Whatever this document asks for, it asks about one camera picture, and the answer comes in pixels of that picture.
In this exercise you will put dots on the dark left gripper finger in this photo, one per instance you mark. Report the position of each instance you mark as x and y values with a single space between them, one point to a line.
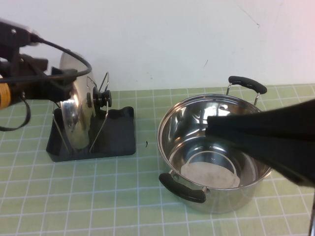
62 86

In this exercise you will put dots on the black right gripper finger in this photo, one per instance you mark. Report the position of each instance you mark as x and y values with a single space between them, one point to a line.
270 125
283 159

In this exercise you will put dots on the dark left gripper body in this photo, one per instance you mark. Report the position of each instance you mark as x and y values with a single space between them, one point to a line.
27 73

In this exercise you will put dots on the stainless steel pot lid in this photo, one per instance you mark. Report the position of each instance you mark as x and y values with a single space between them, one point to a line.
73 118

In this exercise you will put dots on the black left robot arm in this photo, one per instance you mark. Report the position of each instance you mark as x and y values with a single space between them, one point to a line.
5 96

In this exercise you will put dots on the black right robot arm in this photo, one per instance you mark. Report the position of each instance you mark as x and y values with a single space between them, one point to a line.
313 221

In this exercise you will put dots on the green checked tablecloth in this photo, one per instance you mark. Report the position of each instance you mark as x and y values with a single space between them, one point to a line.
98 196

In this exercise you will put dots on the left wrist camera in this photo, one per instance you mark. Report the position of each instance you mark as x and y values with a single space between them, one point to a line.
12 32

